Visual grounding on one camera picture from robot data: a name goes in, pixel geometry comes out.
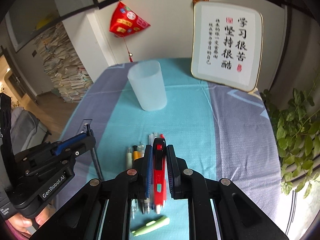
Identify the red hanging pouch ornament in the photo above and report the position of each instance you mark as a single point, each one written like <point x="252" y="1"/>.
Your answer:
<point x="125" y="22"/>

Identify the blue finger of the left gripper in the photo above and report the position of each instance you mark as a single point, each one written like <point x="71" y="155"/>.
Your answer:
<point x="83" y="144"/>
<point x="68" y="142"/>

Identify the grey sofa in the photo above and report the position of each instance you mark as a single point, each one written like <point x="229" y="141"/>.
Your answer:
<point x="26" y="131"/>

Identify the framed calligraphy picture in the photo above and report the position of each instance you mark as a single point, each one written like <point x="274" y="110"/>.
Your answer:
<point x="227" y="44"/>

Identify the pale green pen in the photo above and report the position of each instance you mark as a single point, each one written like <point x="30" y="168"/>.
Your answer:
<point x="129" y="159"/>

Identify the red utility knife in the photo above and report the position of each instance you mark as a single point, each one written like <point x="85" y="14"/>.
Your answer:
<point x="159" y="165"/>

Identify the stack of books and papers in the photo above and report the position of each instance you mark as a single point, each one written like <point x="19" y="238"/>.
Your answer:
<point x="62" y="64"/>

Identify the black pen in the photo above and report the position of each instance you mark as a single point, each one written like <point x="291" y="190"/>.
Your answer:
<point x="95" y="156"/>

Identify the translucent white pen cup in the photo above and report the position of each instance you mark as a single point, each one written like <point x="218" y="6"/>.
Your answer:
<point x="147" y="82"/>

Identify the left hand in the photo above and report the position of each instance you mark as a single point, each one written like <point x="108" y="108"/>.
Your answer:
<point x="21" y="223"/>

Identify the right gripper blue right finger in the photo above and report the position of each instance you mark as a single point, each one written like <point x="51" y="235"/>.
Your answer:
<point x="170" y="167"/>

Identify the blue grey striped tablecloth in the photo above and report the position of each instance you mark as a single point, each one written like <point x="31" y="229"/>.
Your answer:
<point x="220" y="132"/>

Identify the green potted plant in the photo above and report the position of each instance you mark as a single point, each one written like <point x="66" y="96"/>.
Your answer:
<point x="296" y="130"/>

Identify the light green correction pen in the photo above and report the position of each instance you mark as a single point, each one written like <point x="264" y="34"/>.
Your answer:
<point x="152" y="226"/>

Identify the dark blue pen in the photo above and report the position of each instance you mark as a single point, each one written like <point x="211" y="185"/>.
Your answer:
<point x="148" y="202"/>

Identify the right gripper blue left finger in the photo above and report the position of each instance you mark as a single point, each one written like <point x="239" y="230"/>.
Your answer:
<point x="148" y="168"/>

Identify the yellow pen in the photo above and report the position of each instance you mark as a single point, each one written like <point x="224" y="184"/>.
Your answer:
<point x="135" y="153"/>

